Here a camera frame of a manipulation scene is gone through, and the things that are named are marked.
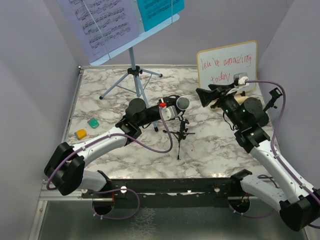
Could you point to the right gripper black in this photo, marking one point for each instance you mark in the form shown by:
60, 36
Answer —
207, 96

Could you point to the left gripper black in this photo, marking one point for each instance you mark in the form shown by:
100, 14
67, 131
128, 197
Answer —
169, 100

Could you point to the black tripod with shock mount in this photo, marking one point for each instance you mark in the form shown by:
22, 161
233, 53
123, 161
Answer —
182, 133

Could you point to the black round-base mic stand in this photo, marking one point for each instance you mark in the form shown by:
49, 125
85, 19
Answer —
275, 95

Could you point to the lilac sheet music page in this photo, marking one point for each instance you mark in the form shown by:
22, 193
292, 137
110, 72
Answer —
101, 26

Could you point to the black studio microphone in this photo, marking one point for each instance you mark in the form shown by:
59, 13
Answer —
180, 102

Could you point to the cream toy microphone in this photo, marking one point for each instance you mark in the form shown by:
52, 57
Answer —
239, 100

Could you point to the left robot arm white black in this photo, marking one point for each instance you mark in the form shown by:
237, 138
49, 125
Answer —
66, 167

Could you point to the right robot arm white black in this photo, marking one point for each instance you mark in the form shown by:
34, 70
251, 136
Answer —
296, 200

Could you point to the green eraser block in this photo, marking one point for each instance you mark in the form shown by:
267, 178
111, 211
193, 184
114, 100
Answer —
93, 123

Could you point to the cyan sheet music page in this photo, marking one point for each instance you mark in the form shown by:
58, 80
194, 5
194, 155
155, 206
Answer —
154, 12

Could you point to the yellow eraser block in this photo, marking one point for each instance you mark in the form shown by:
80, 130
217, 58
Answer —
80, 134

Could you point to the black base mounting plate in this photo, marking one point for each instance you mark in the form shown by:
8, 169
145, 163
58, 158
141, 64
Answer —
182, 192

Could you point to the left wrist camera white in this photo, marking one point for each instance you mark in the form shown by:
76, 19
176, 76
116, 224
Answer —
169, 112

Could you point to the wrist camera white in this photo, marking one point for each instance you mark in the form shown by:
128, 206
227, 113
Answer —
240, 79
169, 112

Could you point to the whiteboard with yellow frame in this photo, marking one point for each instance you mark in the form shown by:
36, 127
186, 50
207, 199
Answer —
219, 65

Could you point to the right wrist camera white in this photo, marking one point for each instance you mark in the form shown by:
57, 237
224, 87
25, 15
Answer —
240, 79

